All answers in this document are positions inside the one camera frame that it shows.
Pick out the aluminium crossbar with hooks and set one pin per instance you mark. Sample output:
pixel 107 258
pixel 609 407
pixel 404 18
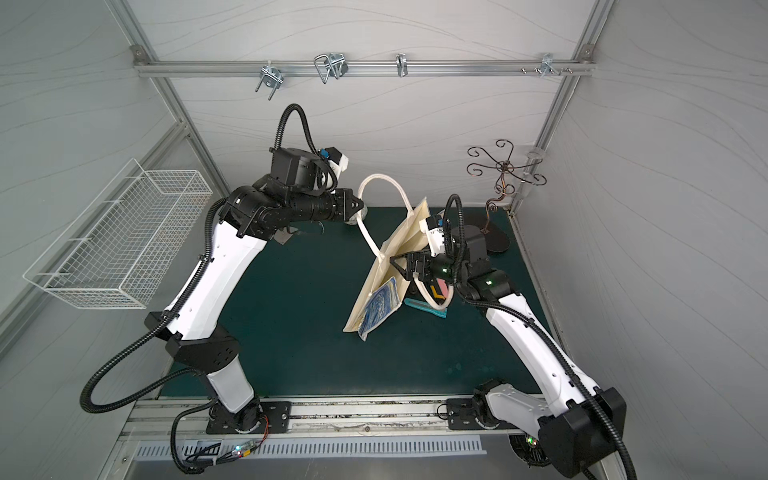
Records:
pixel 273 74

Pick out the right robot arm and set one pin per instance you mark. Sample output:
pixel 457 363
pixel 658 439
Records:
pixel 574 421

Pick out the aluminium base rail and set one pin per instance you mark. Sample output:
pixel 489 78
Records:
pixel 362 416

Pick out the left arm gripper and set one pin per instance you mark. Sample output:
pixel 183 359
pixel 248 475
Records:
pixel 339 204

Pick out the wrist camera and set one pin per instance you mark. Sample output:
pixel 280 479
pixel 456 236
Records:
pixel 338 162
pixel 433 228

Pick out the white wire basket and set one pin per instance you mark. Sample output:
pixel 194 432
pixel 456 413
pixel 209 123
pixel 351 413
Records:
pixel 116 252

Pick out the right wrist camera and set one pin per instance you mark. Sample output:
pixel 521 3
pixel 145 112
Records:
pixel 433 228

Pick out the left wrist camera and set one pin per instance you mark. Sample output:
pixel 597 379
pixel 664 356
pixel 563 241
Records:
pixel 338 162

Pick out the teal utility knife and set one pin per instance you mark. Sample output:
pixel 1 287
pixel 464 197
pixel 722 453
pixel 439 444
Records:
pixel 423 306

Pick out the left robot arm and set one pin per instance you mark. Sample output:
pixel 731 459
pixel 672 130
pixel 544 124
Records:
pixel 302 186

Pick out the cream canvas tote bag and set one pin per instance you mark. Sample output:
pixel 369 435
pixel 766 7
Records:
pixel 386 285

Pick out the copper jewelry stand black base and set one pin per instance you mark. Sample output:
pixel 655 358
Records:
pixel 511 178

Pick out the pink utility knife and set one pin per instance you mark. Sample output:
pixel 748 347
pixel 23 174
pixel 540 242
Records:
pixel 440 289

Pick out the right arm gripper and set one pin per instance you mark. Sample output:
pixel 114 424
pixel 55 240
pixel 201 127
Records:
pixel 424 265

